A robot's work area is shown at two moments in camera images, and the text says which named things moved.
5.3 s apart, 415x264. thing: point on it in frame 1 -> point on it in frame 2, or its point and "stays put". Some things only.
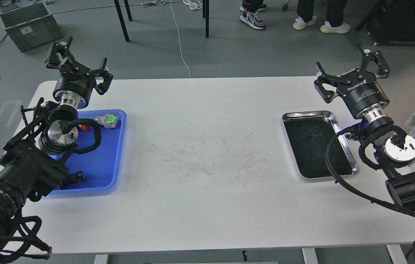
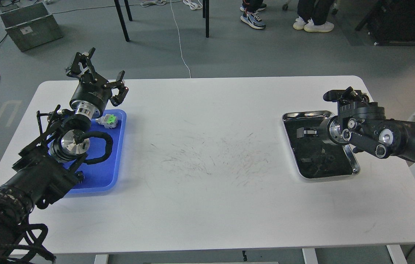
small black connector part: x=78 y=176 stays put
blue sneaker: x=253 y=20 stays put
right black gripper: x=358 y=89 -> x=322 y=131
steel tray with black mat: x=309 y=132 stays put
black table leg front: x=121 y=20 stays put
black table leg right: x=206 y=15 stays put
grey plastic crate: x=30 y=26 stays put
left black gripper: x=75 y=78 -> x=92 y=92
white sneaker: x=326 y=28 -> x=310 y=26
